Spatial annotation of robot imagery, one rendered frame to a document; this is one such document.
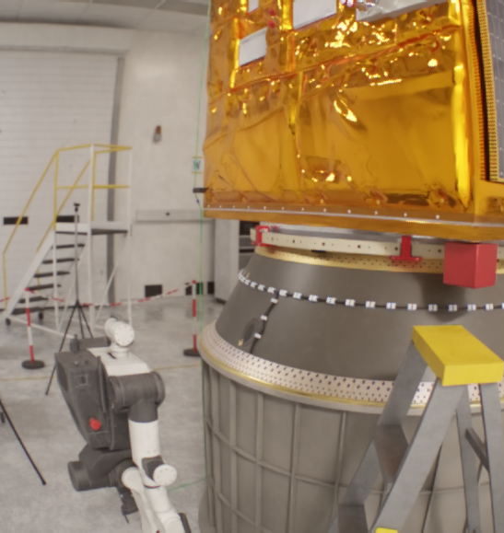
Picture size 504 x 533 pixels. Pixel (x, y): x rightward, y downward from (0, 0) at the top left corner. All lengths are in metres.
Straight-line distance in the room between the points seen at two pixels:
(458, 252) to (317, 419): 0.80
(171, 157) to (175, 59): 2.00
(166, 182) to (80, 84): 2.62
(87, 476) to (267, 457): 0.84
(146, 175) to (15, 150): 2.67
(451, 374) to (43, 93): 8.93
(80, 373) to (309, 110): 1.41
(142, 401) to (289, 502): 1.00
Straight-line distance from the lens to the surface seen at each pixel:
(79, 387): 1.59
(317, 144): 2.21
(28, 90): 9.52
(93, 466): 1.75
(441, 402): 1.17
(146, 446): 1.54
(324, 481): 2.11
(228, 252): 9.77
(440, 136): 1.69
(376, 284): 2.03
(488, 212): 1.72
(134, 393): 1.46
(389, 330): 1.97
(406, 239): 1.99
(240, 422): 2.33
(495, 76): 1.76
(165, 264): 10.12
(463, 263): 1.72
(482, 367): 1.16
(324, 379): 1.98
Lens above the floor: 1.84
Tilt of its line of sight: 5 degrees down
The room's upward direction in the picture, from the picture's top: 1 degrees clockwise
